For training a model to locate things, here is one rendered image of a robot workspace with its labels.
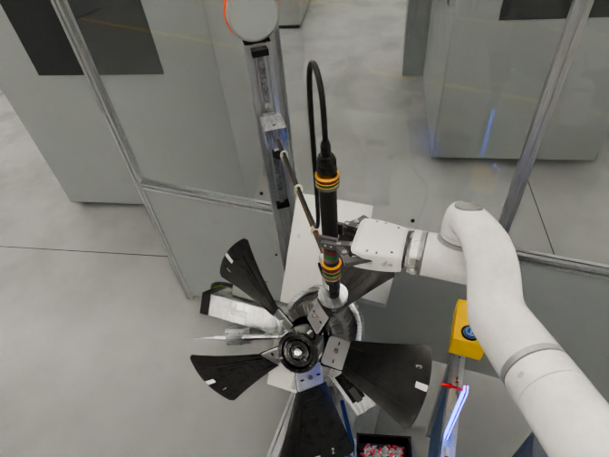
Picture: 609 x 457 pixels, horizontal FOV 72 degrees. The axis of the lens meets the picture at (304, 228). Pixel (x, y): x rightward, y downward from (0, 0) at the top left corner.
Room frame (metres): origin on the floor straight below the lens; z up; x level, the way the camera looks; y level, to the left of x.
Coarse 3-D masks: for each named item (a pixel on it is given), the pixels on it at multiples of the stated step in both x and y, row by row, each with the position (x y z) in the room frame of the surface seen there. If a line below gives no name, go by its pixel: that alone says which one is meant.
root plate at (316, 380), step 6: (318, 366) 0.60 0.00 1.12; (306, 372) 0.58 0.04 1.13; (312, 372) 0.58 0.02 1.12; (318, 372) 0.59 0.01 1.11; (300, 378) 0.56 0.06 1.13; (306, 378) 0.57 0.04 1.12; (318, 378) 0.57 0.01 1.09; (300, 384) 0.55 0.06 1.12; (306, 384) 0.55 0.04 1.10; (312, 384) 0.56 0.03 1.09; (300, 390) 0.54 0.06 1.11
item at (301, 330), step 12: (300, 324) 0.68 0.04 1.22; (288, 336) 0.63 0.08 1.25; (300, 336) 0.62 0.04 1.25; (312, 336) 0.62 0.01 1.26; (324, 336) 0.66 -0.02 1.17; (288, 348) 0.61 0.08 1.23; (300, 348) 0.60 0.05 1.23; (312, 348) 0.59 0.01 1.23; (324, 348) 0.62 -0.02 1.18; (288, 360) 0.59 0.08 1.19; (300, 360) 0.58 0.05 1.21; (312, 360) 0.57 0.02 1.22; (300, 372) 0.55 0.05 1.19
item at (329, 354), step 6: (330, 336) 0.65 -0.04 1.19; (330, 342) 0.63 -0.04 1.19; (336, 342) 0.63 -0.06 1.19; (342, 342) 0.63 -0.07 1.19; (348, 342) 0.63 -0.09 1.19; (330, 348) 0.61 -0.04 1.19; (342, 348) 0.61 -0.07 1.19; (348, 348) 0.61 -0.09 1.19; (324, 354) 0.60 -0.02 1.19; (330, 354) 0.60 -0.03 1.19; (336, 354) 0.59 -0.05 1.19; (342, 354) 0.59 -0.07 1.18; (324, 360) 0.58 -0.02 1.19; (330, 360) 0.58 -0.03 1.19; (336, 360) 0.58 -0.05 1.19; (342, 360) 0.57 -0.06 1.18; (336, 366) 0.56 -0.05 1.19; (342, 366) 0.56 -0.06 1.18
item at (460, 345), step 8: (456, 304) 0.81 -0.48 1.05; (464, 304) 0.79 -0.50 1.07; (456, 312) 0.76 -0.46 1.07; (464, 312) 0.75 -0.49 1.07; (456, 320) 0.73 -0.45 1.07; (464, 320) 0.72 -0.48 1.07; (456, 328) 0.70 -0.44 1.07; (464, 328) 0.70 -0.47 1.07; (456, 336) 0.67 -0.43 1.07; (464, 336) 0.67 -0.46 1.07; (456, 344) 0.66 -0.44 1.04; (464, 344) 0.65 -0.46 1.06; (472, 344) 0.64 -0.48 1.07; (456, 352) 0.66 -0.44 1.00; (464, 352) 0.65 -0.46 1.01; (472, 352) 0.64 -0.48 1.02; (480, 352) 0.63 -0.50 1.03
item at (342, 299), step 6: (318, 264) 0.64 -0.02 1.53; (324, 288) 0.62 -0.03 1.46; (342, 288) 0.61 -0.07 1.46; (318, 294) 0.60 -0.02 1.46; (324, 294) 0.60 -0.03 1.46; (342, 294) 0.59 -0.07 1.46; (324, 300) 0.58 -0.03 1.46; (330, 300) 0.58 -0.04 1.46; (336, 300) 0.58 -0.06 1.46; (342, 300) 0.58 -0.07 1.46; (330, 306) 0.57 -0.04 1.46; (336, 306) 0.56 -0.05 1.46
